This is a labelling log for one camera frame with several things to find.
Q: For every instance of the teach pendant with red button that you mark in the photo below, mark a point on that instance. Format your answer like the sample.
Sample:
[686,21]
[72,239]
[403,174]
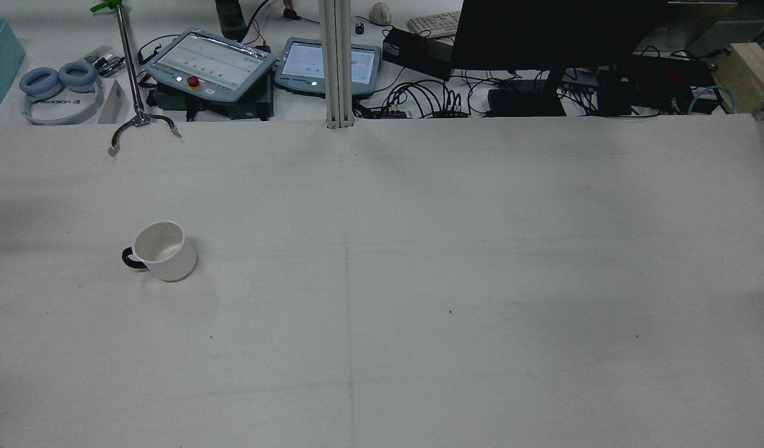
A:
[211,65]

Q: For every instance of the black electronics box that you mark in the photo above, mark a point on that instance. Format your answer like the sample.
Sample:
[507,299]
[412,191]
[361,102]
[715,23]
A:
[652,81]

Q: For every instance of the light blue headphones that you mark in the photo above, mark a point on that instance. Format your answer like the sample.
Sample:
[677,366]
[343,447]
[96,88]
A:
[57,90]

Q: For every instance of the black power adapter box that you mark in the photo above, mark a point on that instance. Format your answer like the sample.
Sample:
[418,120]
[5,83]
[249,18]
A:
[413,51]

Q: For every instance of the white keyboard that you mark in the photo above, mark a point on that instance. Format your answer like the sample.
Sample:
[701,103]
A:
[433,23]

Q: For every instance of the beige computer mouse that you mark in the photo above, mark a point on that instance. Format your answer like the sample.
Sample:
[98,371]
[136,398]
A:
[380,13]

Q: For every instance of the black cylinder bottle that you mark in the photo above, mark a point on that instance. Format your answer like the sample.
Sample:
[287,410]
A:
[231,17]

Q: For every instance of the white paper card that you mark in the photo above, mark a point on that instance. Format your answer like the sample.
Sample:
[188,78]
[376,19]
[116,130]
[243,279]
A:
[114,102]

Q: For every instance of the aluminium profile post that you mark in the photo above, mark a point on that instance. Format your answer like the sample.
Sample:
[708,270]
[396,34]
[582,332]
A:
[336,62]

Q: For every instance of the black computer monitor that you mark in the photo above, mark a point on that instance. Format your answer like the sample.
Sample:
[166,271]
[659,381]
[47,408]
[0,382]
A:
[556,31]

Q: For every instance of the teach pendant without red button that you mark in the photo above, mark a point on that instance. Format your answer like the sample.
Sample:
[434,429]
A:
[307,65]

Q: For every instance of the wooden box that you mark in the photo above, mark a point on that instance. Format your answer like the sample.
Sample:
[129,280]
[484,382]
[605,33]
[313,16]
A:
[750,78]

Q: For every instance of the small clear plastic bag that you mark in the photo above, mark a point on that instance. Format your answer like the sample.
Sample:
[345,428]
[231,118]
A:
[105,60]

